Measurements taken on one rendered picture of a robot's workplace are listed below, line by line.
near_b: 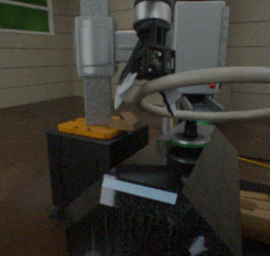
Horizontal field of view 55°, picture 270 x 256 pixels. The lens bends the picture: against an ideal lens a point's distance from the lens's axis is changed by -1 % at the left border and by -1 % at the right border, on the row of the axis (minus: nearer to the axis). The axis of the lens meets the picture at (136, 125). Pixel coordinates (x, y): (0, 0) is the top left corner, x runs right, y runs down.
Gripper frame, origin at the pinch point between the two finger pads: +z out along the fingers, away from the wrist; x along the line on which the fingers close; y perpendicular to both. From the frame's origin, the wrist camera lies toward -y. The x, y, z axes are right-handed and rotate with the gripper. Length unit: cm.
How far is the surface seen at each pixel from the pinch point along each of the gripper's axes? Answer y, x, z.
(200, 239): -24, 36, 38
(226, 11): -28, 52, -56
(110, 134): -117, 32, -6
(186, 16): -38, 38, -55
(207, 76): 16.1, 4.7, -5.5
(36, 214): -187, -6, 60
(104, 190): -50, 7, 23
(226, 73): 18.6, 7.1, -5.8
